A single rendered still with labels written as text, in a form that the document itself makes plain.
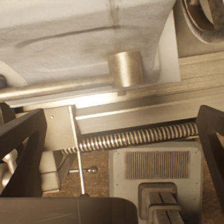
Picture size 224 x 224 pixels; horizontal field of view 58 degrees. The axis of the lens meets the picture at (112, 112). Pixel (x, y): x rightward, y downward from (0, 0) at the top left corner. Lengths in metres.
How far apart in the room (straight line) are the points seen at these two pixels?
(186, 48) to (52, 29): 0.49
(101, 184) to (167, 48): 1.20
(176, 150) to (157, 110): 0.69
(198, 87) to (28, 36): 0.41
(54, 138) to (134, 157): 0.71
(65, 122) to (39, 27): 0.29
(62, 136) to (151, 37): 0.31
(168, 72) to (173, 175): 0.87
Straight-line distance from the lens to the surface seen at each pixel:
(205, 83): 0.54
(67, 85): 0.26
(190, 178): 1.25
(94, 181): 1.48
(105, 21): 0.22
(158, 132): 0.63
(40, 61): 0.29
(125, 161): 1.14
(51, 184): 0.61
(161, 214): 1.03
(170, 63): 0.41
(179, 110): 0.52
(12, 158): 0.36
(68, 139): 0.48
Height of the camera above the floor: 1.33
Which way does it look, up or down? 83 degrees down
